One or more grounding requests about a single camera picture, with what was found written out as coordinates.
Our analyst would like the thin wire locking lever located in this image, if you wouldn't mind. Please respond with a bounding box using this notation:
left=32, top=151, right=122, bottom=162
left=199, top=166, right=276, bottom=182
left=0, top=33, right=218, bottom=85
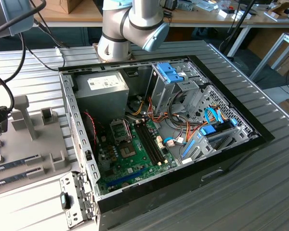
left=124, top=119, right=134, bottom=144

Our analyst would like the CPU socket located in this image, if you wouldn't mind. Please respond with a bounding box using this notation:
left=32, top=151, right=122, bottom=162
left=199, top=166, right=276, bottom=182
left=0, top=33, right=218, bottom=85
left=118, top=143, right=137, bottom=159

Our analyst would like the dark RAM stick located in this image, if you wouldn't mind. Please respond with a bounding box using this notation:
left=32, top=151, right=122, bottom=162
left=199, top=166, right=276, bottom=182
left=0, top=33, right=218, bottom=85
left=0, top=159, right=27, bottom=173
left=0, top=172, right=28, bottom=187

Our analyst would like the grey parts rack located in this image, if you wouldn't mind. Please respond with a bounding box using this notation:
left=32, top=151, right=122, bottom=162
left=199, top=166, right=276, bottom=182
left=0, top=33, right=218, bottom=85
left=0, top=95, right=72, bottom=197

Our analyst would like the black case fan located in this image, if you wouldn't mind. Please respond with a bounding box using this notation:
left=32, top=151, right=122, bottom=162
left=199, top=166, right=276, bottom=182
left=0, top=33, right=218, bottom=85
left=82, top=108, right=104, bottom=148

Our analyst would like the grey power supply unit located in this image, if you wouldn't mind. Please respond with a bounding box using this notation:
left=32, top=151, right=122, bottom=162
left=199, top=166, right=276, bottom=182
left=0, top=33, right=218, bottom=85
left=73, top=70, right=130, bottom=123

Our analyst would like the blue expansion slot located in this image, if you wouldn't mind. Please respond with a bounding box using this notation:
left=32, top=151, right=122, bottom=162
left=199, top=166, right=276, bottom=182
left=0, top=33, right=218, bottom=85
left=106, top=167, right=147, bottom=191

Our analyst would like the green motherboard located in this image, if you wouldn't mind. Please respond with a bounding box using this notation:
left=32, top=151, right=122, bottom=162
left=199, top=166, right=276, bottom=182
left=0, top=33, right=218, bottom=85
left=96, top=119, right=178, bottom=195

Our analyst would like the black RAM slot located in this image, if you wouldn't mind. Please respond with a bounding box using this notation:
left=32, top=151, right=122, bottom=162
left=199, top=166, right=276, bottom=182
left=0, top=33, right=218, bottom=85
left=134, top=122, right=158, bottom=166
left=140, top=121, right=164, bottom=164
left=137, top=122, right=161, bottom=165
left=143, top=121, right=166, bottom=162

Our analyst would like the wooden desk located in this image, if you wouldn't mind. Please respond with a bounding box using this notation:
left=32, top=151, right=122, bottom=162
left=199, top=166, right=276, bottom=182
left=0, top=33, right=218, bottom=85
left=33, top=0, right=104, bottom=27
left=170, top=0, right=289, bottom=57

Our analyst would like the black open PC case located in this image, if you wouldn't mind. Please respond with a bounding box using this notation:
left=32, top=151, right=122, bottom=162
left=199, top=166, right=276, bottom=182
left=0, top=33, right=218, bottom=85
left=58, top=54, right=276, bottom=231

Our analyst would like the grey metal drive cage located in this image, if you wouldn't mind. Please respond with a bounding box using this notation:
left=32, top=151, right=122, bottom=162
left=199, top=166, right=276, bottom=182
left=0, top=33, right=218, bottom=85
left=144, top=61, right=209, bottom=116

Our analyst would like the blue drive bay latch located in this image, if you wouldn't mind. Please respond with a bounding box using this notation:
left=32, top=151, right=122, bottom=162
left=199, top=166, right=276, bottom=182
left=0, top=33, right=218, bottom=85
left=156, top=62, right=186, bottom=84

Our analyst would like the hard disk in blue carrier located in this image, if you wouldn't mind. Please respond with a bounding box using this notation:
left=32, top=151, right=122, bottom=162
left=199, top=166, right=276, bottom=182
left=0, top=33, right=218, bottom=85
left=199, top=118, right=238, bottom=138

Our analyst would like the perforated metal disk cage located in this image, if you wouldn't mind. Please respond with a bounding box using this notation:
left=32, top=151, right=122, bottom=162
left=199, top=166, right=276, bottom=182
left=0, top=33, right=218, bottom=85
left=179, top=84, right=260, bottom=166

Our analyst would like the small white box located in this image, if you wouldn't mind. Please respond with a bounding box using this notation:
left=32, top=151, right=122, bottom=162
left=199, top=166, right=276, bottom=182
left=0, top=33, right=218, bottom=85
left=218, top=8, right=252, bottom=20

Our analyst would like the black stand pole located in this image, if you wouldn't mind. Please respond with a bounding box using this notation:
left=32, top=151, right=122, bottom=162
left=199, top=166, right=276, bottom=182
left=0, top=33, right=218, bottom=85
left=219, top=0, right=256, bottom=57

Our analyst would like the cardboard stand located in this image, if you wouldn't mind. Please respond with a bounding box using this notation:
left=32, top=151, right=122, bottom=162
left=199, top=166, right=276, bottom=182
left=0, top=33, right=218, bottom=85
left=267, top=1, right=289, bottom=23

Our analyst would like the black blue bracket latch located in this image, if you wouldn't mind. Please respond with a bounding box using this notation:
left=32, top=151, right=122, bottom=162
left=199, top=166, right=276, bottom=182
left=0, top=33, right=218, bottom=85
left=59, top=192, right=72, bottom=210

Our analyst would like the metal slot cover bracket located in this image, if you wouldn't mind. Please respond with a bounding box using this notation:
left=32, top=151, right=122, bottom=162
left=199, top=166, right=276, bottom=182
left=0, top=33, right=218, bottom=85
left=59, top=170, right=99, bottom=229

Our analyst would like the red black twisted fan wire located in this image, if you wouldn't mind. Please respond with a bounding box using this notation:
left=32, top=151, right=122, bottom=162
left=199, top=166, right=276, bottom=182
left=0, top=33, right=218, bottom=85
left=83, top=111, right=99, bottom=145

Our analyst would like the orange yellow power wire bundle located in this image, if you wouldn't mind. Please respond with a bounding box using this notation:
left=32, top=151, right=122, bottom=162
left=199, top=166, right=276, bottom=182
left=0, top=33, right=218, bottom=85
left=125, top=96, right=209, bottom=145

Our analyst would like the blue disk bay rail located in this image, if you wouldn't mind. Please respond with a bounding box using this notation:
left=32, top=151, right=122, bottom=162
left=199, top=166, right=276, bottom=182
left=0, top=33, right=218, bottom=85
left=181, top=136, right=196, bottom=160

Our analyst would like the light blue data cable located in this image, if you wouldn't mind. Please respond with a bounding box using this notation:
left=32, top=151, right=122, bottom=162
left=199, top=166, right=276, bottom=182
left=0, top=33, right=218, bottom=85
left=204, top=107, right=223, bottom=125

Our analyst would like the aluminium profile frame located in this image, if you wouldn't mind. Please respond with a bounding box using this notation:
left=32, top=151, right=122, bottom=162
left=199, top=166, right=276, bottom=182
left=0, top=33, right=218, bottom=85
left=249, top=32, right=289, bottom=82

